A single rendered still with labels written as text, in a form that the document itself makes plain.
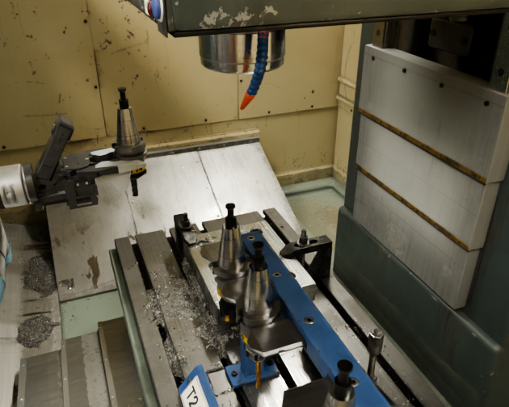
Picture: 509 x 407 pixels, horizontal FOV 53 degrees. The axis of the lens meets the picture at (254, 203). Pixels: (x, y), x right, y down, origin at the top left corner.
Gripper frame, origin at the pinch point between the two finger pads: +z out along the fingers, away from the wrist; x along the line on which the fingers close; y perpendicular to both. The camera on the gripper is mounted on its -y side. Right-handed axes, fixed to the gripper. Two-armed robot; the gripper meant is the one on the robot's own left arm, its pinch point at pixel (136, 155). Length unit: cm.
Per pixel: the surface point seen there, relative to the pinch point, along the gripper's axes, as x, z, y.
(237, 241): 31.3, 9.2, 2.9
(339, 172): -92, 103, 65
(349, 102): -88, 102, 30
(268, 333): 45.7, 8.2, 8.4
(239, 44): 9.0, 18.5, -21.0
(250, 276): 41.4, 7.5, 1.8
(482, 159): 23, 64, 3
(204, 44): 3.7, 13.9, -20.2
